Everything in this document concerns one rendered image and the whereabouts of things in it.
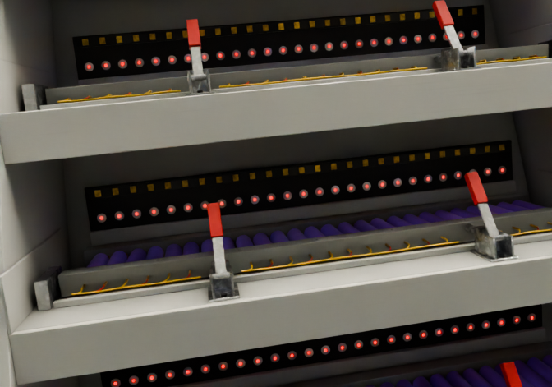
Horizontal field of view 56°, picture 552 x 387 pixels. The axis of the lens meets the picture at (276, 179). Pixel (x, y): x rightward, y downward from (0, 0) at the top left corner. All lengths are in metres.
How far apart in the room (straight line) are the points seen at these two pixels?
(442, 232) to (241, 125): 0.24
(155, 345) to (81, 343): 0.06
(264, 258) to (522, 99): 0.31
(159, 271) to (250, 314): 0.11
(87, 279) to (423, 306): 0.32
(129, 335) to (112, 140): 0.17
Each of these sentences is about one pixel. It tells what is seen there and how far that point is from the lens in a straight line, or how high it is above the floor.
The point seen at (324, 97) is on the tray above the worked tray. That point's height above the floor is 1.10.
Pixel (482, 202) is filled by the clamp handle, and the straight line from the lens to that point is 0.56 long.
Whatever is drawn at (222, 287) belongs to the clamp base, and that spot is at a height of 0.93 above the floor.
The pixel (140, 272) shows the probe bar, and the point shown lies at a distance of 0.54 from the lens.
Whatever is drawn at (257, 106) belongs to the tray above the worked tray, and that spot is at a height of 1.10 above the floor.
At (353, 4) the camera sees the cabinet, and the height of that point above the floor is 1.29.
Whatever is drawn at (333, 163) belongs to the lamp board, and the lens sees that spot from 0.66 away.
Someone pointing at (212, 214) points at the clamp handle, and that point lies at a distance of 0.51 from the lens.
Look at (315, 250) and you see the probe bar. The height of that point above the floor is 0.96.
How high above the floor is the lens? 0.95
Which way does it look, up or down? 8 degrees up
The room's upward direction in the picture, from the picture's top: 8 degrees counter-clockwise
